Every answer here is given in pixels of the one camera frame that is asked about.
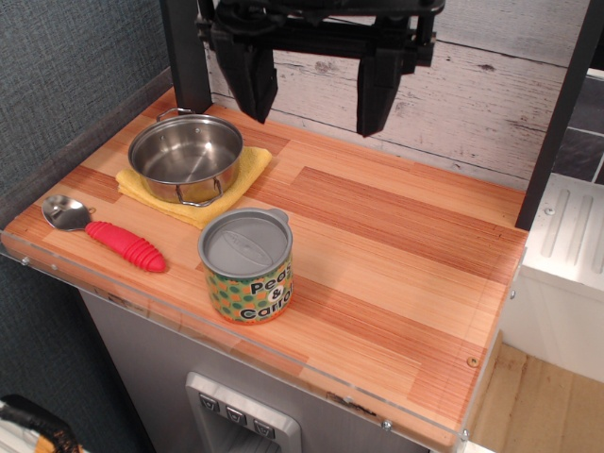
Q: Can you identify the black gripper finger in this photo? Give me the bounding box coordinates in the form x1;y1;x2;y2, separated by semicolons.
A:
210;25;277;124
357;48;417;137

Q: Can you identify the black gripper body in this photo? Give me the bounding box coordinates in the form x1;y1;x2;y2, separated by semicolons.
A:
196;1;445;76

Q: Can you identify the red-handled metal spoon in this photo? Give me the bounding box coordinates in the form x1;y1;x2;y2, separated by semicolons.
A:
42;194;167;273

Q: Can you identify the clear acrylic table edge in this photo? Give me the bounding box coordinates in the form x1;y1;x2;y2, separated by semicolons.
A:
1;232;469;452

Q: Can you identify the stainless steel pot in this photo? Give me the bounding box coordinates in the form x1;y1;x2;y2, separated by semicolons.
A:
128;108;243;208

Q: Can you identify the yellow cloth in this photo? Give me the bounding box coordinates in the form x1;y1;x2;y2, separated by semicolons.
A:
115;145;275;231

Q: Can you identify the peas and carrots can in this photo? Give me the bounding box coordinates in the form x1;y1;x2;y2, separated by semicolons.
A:
198;208;294;325

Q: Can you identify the white toy sink unit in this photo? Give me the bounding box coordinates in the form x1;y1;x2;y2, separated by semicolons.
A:
499;69;603;381

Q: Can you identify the grey toy fridge cabinet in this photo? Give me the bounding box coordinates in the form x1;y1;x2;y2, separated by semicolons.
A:
82;293;425;452

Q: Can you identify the silver dispenser panel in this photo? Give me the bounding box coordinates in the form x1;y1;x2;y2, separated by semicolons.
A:
186;372;302;452

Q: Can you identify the black and orange object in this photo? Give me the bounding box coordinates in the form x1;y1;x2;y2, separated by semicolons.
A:
1;394;85;452

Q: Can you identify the black left frame post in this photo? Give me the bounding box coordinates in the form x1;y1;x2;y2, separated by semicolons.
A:
159;0;212;113

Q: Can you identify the black frame post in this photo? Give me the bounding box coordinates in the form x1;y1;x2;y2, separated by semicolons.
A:
159;0;212;113
515;0;603;231

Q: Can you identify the black right frame post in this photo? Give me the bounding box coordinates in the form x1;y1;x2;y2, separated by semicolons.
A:
515;0;603;231

